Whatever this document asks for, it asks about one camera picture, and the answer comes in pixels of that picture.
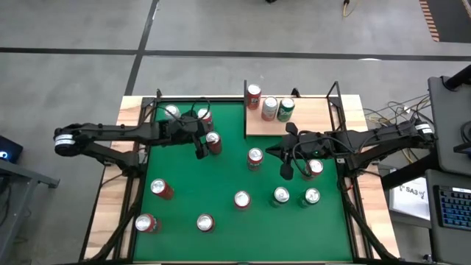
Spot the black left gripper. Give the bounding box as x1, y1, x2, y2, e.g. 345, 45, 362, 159
157, 108, 210, 160

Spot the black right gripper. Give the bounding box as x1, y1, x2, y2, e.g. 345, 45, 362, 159
265, 121, 334, 181

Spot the red Fanta can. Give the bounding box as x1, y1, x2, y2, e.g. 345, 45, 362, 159
134, 213, 162, 234
245, 83, 263, 110
233, 190, 252, 211
246, 146, 265, 172
196, 107, 215, 133
303, 158, 325, 181

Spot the red Coca-Cola Star Wars can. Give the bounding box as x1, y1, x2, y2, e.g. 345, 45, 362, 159
196, 213, 217, 234
205, 130, 223, 155

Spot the green Sprite can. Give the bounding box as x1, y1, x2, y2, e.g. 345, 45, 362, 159
271, 185, 291, 208
297, 187, 322, 209
276, 96, 296, 123

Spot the silver can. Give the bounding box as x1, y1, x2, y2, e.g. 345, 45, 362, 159
261, 96, 279, 122
163, 104, 182, 121

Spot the green table mat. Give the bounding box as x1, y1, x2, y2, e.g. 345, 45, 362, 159
132, 101, 353, 263

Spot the red soda can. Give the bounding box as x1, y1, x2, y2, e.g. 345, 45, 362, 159
149, 178, 175, 201

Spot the white paper sign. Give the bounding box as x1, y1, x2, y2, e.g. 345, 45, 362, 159
389, 177, 432, 222

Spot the grey side table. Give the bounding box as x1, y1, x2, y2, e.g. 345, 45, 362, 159
0, 158, 61, 264

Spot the grey desk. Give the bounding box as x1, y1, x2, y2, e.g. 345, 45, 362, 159
427, 74, 471, 176
425, 168, 471, 265

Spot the black device with blue light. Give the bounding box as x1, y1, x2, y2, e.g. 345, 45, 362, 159
0, 135, 24, 165

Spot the black backlit keyboard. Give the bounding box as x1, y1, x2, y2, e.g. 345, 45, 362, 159
433, 185, 471, 232

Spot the black pole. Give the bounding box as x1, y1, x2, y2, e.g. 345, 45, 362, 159
442, 64, 471, 92

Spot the black orange-striped floor mat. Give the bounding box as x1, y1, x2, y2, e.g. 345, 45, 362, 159
418, 0, 471, 43

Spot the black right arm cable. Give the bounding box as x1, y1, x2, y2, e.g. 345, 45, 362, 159
290, 138, 334, 178

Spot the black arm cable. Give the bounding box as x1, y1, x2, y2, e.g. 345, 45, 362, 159
157, 96, 213, 128
290, 138, 334, 178

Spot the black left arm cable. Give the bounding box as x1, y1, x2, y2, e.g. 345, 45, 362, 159
157, 96, 213, 128

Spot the wooden shelf with black frame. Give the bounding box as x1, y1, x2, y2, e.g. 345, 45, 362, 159
242, 79, 345, 140

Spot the floor cable bundle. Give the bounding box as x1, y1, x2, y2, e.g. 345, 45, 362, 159
362, 93, 431, 128

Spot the yellow cable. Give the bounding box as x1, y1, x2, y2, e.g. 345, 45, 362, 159
341, 0, 361, 18

